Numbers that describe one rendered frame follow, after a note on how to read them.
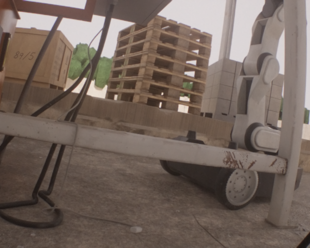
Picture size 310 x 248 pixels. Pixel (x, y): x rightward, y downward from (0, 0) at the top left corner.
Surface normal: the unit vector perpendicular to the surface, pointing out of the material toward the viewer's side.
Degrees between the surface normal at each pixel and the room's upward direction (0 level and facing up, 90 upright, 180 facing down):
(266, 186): 90
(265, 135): 90
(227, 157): 90
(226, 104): 90
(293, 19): 99
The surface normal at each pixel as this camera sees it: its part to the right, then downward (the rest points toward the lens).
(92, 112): 0.24, 0.11
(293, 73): -0.97, 0.00
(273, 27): 0.24, 0.53
